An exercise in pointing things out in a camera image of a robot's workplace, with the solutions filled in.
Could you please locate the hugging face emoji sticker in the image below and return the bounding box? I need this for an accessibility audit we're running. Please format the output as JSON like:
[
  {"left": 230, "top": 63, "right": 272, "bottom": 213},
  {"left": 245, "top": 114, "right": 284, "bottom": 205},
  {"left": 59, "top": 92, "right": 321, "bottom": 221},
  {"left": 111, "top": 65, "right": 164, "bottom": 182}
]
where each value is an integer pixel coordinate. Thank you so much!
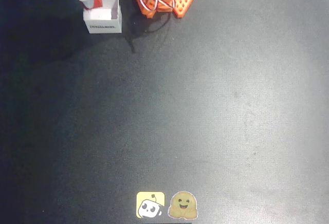
[{"left": 168, "top": 191, "right": 198, "bottom": 220}]

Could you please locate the white cardboard box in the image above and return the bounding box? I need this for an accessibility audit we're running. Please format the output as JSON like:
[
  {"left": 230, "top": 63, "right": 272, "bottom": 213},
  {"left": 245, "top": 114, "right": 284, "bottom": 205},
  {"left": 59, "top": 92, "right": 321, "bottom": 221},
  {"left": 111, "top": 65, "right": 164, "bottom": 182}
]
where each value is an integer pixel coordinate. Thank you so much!
[{"left": 82, "top": 0, "right": 123, "bottom": 34}]

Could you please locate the red cube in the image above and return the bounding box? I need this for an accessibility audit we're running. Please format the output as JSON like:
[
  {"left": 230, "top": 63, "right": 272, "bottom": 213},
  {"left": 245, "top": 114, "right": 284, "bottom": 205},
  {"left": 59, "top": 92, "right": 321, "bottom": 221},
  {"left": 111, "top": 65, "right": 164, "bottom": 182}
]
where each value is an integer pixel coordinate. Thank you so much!
[{"left": 83, "top": 0, "right": 103, "bottom": 11}]

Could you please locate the yellow robot face sticker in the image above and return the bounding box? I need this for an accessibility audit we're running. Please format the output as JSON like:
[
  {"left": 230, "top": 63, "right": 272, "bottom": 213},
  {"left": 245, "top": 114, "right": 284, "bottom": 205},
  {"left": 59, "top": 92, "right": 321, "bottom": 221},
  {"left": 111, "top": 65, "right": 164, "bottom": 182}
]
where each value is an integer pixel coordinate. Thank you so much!
[{"left": 136, "top": 191, "right": 166, "bottom": 219}]

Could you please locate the black camera cable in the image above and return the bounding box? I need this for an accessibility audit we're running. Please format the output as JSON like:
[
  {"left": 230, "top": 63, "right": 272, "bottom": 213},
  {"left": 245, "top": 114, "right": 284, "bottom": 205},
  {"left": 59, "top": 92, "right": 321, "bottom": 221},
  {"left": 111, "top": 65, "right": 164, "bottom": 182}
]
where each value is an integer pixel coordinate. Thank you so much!
[{"left": 132, "top": 10, "right": 172, "bottom": 34}]

